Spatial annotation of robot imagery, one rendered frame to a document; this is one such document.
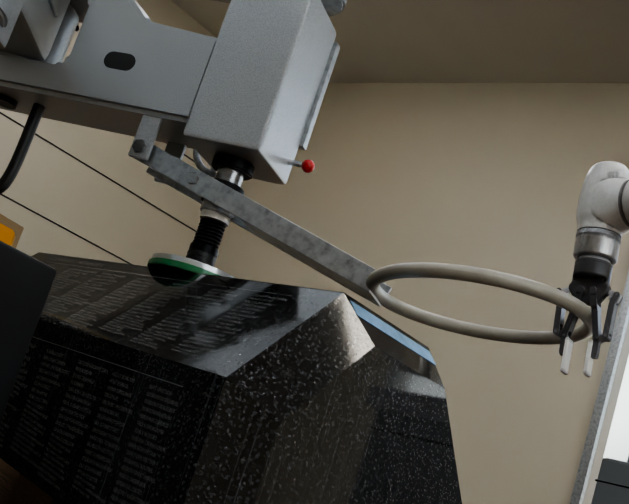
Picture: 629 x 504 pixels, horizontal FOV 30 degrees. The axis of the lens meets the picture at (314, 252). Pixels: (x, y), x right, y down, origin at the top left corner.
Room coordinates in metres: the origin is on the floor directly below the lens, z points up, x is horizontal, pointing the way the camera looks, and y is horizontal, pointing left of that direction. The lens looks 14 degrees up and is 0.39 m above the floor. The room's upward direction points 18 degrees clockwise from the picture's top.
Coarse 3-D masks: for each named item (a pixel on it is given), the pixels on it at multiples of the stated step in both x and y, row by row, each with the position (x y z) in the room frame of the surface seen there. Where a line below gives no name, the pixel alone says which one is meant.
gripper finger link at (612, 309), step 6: (618, 294) 2.21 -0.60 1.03; (612, 300) 2.21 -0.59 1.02; (612, 306) 2.21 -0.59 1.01; (612, 312) 2.21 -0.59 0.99; (606, 318) 2.21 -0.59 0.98; (612, 318) 2.21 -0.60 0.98; (606, 324) 2.21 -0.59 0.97; (612, 324) 2.22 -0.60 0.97; (606, 330) 2.21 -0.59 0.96; (612, 330) 2.22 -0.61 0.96; (606, 336) 2.21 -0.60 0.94
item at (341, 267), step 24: (144, 144) 2.58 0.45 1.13; (168, 168) 2.59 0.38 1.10; (192, 168) 2.57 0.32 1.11; (192, 192) 2.69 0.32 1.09; (216, 192) 2.55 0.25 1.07; (240, 216) 2.52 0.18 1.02; (264, 216) 2.50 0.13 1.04; (264, 240) 2.62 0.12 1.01; (288, 240) 2.48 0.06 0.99; (312, 240) 2.46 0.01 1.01; (312, 264) 2.53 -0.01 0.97; (336, 264) 2.43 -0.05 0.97; (360, 264) 2.42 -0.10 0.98; (360, 288) 2.44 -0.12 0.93; (384, 288) 2.51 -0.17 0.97
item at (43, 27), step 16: (32, 0) 2.48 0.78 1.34; (48, 0) 2.57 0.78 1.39; (64, 0) 2.69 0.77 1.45; (32, 16) 2.52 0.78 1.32; (48, 16) 2.62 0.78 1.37; (16, 32) 2.59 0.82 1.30; (32, 32) 2.57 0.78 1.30; (48, 32) 2.67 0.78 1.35; (16, 48) 2.70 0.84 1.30; (32, 48) 2.66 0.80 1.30; (48, 48) 2.71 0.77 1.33
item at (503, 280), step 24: (408, 264) 2.22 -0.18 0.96; (432, 264) 2.19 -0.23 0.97; (504, 288) 2.15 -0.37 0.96; (528, 288) 2.14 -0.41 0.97; (552, 288) 2.16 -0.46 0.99; (408, 312) 2.56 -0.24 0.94; (576, 312) 2.21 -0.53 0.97; (480, 336) 2.60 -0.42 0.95; (504, 336) 2.57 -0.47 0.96; (528, 336) 2.54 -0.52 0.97; (552, 336) 2.49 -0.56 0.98; (576, 336) 2.41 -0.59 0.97
